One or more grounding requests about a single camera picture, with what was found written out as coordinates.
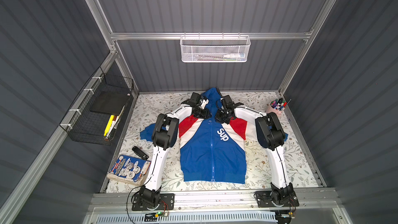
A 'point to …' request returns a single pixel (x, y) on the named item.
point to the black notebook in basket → (111, 101)
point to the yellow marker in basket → (109, 124)
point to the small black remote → (140, 153)
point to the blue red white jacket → (212, 152)
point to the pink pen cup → (277, 106)
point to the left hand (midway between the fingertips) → (212, 117)
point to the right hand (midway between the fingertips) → (216, 119)
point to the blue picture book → (130, 169)
